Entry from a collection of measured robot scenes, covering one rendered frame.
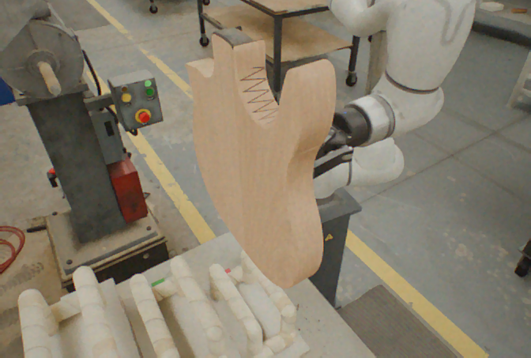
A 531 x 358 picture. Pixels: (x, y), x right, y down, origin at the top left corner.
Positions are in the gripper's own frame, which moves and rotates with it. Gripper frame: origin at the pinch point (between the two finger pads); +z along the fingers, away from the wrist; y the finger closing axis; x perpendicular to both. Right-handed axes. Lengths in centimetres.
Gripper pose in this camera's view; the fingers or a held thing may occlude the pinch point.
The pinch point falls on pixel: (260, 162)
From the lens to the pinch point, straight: 61.8
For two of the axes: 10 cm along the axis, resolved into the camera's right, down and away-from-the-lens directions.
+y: -5.3, -5.1, 6.7
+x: -0.1, -7.9, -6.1
